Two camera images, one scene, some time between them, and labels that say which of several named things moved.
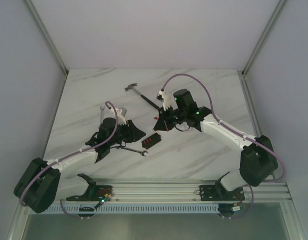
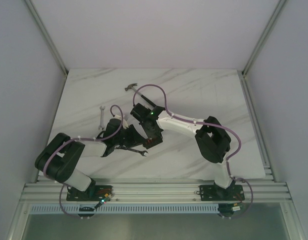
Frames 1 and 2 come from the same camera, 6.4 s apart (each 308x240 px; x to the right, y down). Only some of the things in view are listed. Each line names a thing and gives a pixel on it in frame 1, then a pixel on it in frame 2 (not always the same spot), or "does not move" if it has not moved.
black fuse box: x=151 y=141 does not move
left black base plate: x=95 y=193 does not move
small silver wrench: x=102 y=107 does not move
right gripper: x=161 y=125 to x=157 y=133
